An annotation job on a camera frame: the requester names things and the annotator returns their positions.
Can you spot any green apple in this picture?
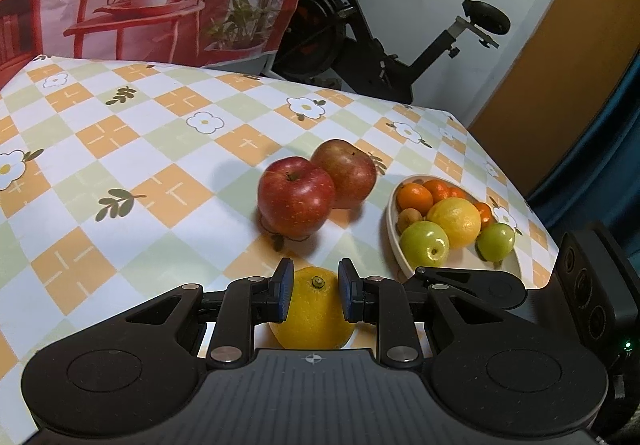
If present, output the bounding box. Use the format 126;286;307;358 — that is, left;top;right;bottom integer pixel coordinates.
399;221;449;269
475;223;515;262

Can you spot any small brown longan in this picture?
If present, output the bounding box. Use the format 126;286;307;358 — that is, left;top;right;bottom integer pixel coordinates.
396;208;423;235

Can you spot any beige round plate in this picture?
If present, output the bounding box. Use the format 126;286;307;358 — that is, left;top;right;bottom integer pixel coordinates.
384;174;533;288

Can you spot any yellow lemon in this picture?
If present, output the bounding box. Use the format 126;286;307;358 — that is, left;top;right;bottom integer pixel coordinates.
426;197;482;250
269;266;355;350

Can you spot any black exercise bike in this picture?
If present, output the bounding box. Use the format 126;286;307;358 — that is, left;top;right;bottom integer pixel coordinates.
273;0;511;105

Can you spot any checkered floral tablecloth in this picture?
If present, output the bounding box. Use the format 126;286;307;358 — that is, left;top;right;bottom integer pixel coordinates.
1;55;558;444

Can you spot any dark red apple right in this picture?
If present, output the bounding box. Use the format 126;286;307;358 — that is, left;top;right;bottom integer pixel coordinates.
310;139;378;209

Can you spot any orange tangerine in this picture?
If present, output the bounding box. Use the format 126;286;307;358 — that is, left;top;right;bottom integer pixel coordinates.
396;182;434;217
474;202;495;231
449;186;469;199
423;179;450;204

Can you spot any red apple left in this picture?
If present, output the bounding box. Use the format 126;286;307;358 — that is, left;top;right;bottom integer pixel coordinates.
257;156;335;239

